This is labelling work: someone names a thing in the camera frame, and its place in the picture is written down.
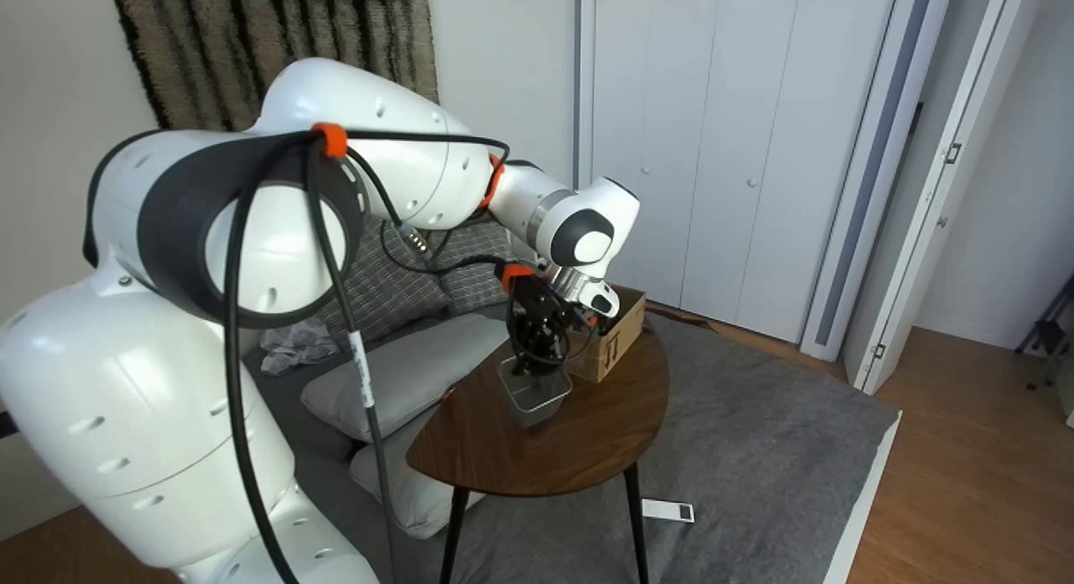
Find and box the white cushion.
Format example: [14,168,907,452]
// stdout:
[347,415,487,540]

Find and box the light grey cushion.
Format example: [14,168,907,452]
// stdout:
[300,312,513,444]

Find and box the white wardrobe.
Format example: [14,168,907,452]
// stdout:
[577,0,904,347]

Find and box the row of checked grey pillows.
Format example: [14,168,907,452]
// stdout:
[317,215,523,343]

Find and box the white door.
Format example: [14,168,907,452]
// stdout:
[842,0,1051,397]

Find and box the crumpled grey cloth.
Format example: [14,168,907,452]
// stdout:
[259,315,341,377]

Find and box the brown shaggy wall hanging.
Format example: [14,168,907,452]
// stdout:
[107,0,440,133]

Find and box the white flat remote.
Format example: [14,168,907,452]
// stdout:
[641,498,696,524]

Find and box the black stand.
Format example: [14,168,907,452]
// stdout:
[1014,272,1074,394]

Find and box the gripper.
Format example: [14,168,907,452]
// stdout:
[506,274,580,378]

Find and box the grey sofa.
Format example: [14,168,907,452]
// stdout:
[239,303,514,584]

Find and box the grey floor rug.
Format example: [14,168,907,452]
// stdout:
[294,310,904,584]

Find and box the clear plastic basket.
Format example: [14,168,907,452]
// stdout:
[497,354,574,429]

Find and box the brown cardboard box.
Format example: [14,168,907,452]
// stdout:
[562,284,648,384]

